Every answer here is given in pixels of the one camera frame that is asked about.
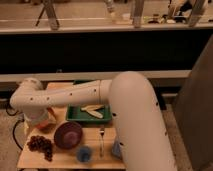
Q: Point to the dark red grape bunch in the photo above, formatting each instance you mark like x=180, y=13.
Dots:
x=41, y=144

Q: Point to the gray robot base column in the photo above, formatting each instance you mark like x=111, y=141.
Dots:
x=194, y=111

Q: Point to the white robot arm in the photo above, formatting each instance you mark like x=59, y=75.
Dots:
x=137, y=117

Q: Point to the purple bowl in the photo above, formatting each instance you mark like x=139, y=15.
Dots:
x=68, y=135

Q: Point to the orange bowl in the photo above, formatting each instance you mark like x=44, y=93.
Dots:
x=49, y=118

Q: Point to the yellow banana peel upper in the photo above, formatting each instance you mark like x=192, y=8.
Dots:
x=91, y=107

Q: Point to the yellow banana peel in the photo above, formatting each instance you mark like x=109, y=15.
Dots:
x=95, y=114
x=91, y=107

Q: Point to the yellow banana peel lower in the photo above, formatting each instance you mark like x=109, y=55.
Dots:
x=95, y=114

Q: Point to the green plastic tray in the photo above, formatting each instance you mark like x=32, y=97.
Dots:
x=75, y=114

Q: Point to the silver fork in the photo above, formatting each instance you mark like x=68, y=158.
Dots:
x=102, y=132

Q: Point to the blue sponge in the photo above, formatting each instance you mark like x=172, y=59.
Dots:
x=116, y=149

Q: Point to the small blue cup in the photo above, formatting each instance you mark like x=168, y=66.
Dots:
x=84, y=154

